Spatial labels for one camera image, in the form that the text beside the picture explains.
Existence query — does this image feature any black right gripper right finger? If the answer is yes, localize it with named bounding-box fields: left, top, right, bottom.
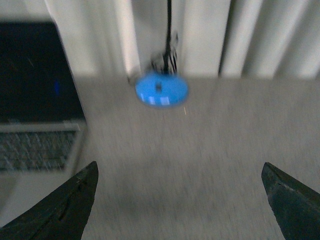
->
left=261, top=162, right=320, bottom=240

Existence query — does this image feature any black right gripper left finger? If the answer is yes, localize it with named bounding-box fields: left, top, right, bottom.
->
left=0, top=161, right=99, bottom=240

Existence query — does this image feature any grey laptop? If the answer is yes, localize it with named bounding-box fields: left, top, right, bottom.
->
left=0, top=20, right=87, bottom=172

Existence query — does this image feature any blue round disc device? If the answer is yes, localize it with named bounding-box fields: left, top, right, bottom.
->
left=135, top=72, right=189, bottom=108

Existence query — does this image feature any white curtain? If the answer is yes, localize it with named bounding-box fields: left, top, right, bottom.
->
left=0, top=0, right=320, bottom=79

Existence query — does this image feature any black cable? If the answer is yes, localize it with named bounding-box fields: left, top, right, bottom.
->
left=149, top=0, right=180, bottom=75

